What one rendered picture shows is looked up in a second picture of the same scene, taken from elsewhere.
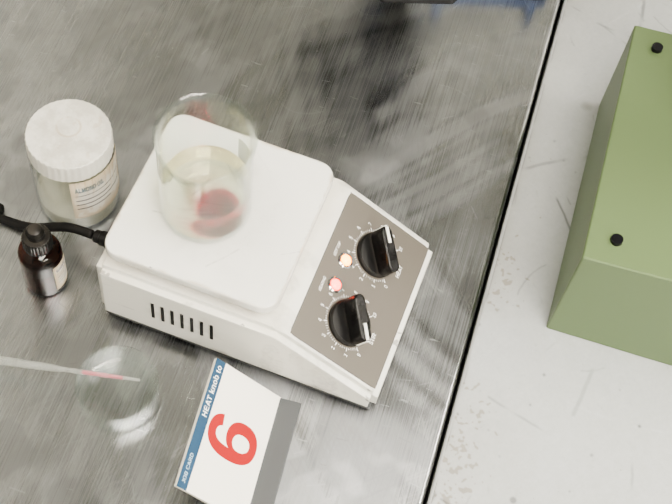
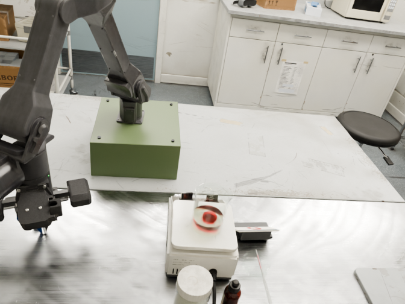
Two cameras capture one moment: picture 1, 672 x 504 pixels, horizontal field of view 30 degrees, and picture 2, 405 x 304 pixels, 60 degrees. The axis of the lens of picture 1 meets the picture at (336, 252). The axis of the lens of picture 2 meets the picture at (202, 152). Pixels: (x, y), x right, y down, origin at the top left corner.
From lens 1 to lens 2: 0.84 m
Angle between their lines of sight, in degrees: 70
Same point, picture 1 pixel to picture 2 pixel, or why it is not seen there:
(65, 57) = not seen: outside the picture
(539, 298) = (167, 181)
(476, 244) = (156, 195)
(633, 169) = (147, 139)
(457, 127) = (112, 205)
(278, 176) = (184, 212)
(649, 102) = (121, 138)
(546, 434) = (206, 177)
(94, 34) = not seen: outside the picture
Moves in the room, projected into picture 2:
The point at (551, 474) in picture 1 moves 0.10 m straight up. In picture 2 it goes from (216, 175) to (222, 143)
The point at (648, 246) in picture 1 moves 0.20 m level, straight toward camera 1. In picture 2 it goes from (171, 136) to (251, 153)
